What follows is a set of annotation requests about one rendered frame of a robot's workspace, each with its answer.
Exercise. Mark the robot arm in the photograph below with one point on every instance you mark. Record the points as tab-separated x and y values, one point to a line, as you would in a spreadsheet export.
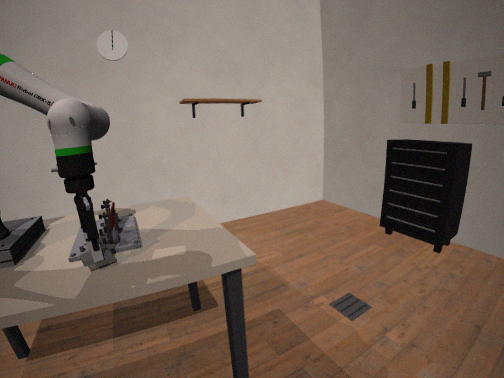
72	122

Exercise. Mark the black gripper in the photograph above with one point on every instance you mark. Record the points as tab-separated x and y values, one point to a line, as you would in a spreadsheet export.
80	187

